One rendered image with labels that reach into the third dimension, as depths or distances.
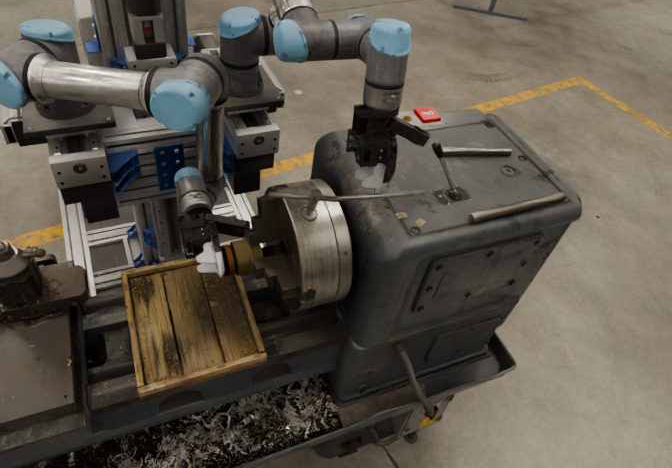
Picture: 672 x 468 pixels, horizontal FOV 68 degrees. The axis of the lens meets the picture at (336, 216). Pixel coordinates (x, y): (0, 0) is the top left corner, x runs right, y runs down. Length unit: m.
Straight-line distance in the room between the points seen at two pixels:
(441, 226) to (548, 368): 1.62
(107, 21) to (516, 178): 1.21
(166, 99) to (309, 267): 0.47
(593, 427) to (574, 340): 0.44
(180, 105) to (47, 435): 0.73
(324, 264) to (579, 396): 1.78
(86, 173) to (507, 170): 1.12
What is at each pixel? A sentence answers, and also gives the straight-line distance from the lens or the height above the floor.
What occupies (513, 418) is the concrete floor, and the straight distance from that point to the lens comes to 2.46.
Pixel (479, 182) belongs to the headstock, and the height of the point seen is 1.25.
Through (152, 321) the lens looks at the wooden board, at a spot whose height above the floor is 0.89.
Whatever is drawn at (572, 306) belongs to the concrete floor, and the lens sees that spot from 2.98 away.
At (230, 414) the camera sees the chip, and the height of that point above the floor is 0.54.
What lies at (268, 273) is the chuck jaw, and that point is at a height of 1.10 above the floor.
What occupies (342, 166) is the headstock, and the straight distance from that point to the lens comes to 1.26.
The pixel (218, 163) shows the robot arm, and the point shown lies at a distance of 1.46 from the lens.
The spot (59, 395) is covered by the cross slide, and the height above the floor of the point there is 0.97.
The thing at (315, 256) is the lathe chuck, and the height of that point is 1.18.
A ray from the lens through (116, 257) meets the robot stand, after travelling 2.43.
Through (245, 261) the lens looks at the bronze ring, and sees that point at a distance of 1.19.
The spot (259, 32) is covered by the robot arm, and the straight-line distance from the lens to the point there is 1.55.
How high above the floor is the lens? 2.03
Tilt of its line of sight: 44 degrees down
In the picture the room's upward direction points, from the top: 11 degrees clockwise
